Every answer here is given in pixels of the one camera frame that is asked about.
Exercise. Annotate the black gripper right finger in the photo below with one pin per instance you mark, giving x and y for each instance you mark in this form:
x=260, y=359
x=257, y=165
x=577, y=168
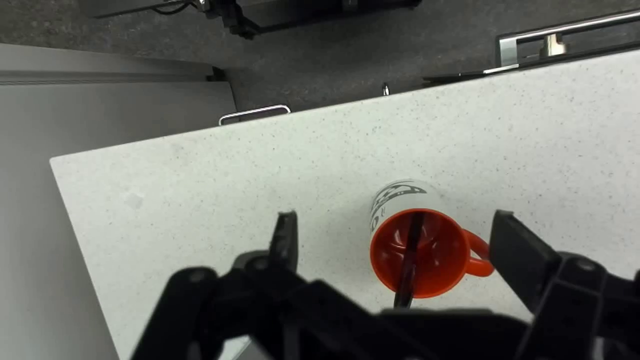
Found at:
x=523, y=259

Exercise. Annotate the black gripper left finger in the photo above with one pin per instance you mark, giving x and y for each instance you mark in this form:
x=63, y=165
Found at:
x=282, y=247

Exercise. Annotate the white mug orange interior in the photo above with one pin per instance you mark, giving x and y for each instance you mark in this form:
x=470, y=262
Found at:
x=410, y=218

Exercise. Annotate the silver cabinet drawer handle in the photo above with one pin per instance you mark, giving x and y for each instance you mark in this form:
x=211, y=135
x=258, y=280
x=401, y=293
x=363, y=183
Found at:
x=253, y=114

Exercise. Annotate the silver metal frame bracket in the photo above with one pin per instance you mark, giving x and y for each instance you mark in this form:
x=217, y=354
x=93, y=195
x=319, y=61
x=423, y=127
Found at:
x=569, y=40

